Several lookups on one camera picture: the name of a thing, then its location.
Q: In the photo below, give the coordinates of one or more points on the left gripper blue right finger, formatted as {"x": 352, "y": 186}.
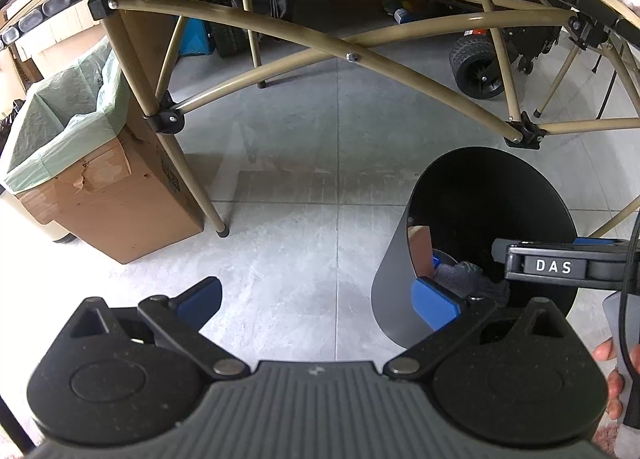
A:
{"x": 434, "y": 304}

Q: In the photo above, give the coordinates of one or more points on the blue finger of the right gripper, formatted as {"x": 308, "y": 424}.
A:
{"x": 593, "y": 241}

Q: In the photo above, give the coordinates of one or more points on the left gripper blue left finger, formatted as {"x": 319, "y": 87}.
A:
{"x": 198, "y": 304}

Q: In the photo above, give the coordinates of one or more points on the lavender knit drawstring pouch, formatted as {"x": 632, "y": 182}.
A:
{"x": 467, "y": 280}

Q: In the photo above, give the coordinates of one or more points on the blue tissue pack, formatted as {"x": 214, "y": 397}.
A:
{"x": 440, "y": 258}

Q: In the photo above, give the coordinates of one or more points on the pink yellow sponge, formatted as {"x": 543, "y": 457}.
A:
{"x": 421, "y": 251}

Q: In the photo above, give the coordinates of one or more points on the black round trash bin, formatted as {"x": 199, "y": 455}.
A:
{"x": 468, "y": 198}

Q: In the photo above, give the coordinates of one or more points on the person's right hand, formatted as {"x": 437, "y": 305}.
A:
{"x": 605, "y": 351}

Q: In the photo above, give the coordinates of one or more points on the black cart wheel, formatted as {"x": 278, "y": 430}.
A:
{"x": 474, "y": 64}

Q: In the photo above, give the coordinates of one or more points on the cardboard bin with green liner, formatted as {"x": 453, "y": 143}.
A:
{"x": 81, "y": 155}

